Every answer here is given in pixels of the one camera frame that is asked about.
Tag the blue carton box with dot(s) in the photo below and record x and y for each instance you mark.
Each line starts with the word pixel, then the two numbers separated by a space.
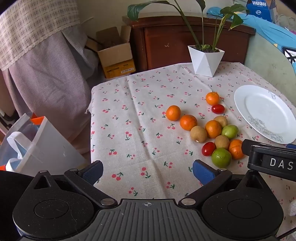
pixel 263 9

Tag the white faceted plant pot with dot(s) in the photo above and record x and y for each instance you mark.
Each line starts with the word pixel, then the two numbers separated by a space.
pixel 205 61

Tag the white tote bag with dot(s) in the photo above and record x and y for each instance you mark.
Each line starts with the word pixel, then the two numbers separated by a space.
pixel 46 150

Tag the dark wooden cabinet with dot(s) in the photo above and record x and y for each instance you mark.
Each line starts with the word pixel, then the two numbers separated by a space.
pixel 161 46

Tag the white plate with line drawing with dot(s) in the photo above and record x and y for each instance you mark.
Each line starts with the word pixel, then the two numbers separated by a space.
pixel 266 111

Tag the orange mandarin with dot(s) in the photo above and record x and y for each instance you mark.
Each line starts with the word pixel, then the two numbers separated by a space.
pixel 213 128
pixel 212 98
pixel 188 122
pixel 173 113
pixel 235 150

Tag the checked lace-trimmed curtain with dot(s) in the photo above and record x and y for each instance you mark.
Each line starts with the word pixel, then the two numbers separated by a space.
pixel 30 25

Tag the open cardboard box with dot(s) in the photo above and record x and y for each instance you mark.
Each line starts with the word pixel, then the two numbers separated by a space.
pixel 115 55

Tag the green leafy plant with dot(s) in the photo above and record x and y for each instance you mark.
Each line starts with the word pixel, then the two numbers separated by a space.
pixel 189 25

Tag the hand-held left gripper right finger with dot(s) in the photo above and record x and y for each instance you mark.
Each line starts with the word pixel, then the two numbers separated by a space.
pixel 203 173

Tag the light green round fruit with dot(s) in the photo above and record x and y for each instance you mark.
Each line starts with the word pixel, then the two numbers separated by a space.
pixel 229 131

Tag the large green round fruit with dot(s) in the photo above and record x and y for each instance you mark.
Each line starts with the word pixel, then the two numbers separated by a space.
pixel 221 157

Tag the cherry print tablecloth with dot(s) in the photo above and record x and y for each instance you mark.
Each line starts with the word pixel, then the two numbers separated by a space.
pixel 138 150

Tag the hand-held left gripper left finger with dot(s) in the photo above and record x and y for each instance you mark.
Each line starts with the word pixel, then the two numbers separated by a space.
pixel 92 173

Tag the red cherry tomato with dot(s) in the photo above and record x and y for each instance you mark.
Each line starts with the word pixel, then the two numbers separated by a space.
pixel 218 109
pixel 208 148

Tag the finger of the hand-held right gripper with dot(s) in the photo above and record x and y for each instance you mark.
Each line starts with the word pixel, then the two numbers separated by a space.
pixel 256 157

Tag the large brown round fruit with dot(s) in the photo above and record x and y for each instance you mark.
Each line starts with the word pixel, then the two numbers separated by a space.
pixel 198 134

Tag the blue printed blanket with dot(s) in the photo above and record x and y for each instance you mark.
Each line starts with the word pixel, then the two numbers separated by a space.
pixel 272 34

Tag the pale green sofa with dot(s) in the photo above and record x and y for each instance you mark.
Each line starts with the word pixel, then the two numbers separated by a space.
pixel 266 60

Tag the grey checked cloth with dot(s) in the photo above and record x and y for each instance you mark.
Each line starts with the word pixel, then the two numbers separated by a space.
pixel 53 76

